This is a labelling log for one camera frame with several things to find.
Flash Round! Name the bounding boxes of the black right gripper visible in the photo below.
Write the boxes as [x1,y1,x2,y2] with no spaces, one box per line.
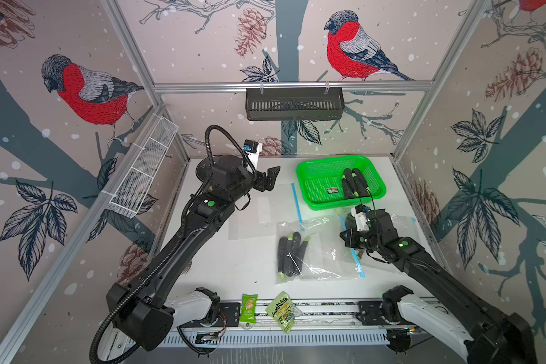
[337,224,384,252]

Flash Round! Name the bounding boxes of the large clear zip-top bag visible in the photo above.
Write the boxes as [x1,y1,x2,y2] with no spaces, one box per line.
[275,214,366,285]

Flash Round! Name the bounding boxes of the eggplant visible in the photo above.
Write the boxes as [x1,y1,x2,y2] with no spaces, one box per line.
[341,168,372,200]
[277,231,310,282]

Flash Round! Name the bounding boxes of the small clear zip-top bag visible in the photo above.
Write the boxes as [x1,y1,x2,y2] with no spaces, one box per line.
[387,214,428,257]

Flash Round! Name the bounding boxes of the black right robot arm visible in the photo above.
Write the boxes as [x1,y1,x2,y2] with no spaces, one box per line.
[340,205,537,363]

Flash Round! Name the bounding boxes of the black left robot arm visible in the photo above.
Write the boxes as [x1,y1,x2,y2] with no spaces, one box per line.
[89,124,281,363]

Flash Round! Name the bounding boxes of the eggplant in basket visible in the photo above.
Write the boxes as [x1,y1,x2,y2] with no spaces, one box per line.
[341,168,372,200]

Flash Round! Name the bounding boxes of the green printed snack bag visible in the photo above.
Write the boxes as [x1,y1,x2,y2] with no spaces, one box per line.
[265,291,303,334]

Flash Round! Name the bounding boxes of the green plastic basket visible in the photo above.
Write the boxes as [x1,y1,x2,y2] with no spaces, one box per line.
[296,155,387,211]

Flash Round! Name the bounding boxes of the yellow pot with lid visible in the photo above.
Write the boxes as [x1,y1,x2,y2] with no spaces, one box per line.
[195,156,220,182]

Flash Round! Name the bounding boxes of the small green snack packet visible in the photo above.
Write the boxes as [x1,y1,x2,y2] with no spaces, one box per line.
[239,294,258,324]

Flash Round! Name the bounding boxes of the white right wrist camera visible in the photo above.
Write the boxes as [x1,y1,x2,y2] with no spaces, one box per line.
[350,204,372,231]

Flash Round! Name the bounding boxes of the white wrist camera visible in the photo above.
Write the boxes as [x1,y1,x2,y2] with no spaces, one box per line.
[350,204,372,231]
[244,140,262,168]

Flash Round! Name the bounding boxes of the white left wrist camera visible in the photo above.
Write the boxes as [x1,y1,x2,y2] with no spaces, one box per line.
[244,140,262,168]

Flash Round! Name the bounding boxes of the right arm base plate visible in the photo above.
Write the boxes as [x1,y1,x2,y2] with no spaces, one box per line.
[355,300,416,327]

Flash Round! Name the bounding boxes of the black hanging wire shelf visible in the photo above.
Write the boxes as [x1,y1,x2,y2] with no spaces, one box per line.
[245,87,345,121]

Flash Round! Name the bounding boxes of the white wire mesh basket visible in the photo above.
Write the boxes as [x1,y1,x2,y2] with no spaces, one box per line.
[107,114,178,218]

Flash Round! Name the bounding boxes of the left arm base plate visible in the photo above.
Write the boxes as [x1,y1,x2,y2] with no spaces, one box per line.
[182,301,241,329]

